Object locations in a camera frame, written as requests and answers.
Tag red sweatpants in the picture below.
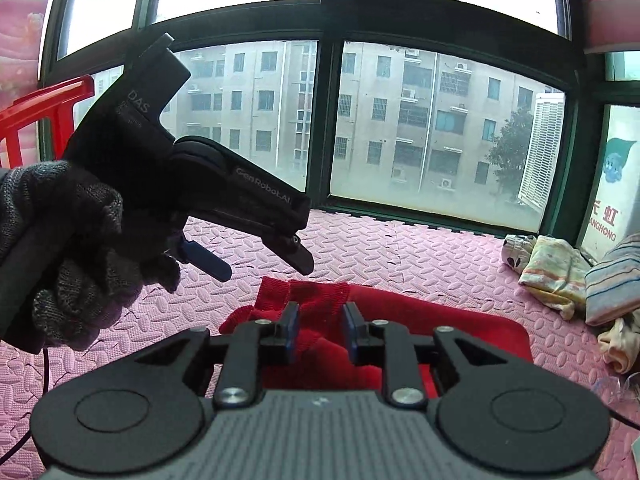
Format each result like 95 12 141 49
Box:
218 275 535 401

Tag left gloved hand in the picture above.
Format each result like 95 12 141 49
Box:
1 160 180 351

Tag pink foam puzzle mat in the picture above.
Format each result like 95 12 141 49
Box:
1 210 639 479

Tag red plastic stool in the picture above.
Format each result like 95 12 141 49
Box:
1 75 94 168

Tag polka dot white cloth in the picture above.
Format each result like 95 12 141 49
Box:
501 234 537 274

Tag floral folded cloth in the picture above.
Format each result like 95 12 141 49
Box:
518 236 591 321

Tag striped folded cloth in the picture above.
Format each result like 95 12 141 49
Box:
585 233 640 326

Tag cream crumpled cloth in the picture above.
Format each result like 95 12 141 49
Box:
598 310 639 374

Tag outdoor air conditioner unit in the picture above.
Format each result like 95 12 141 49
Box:
518 93 565 214

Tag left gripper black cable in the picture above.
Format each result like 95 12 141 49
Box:
0 346 51 466

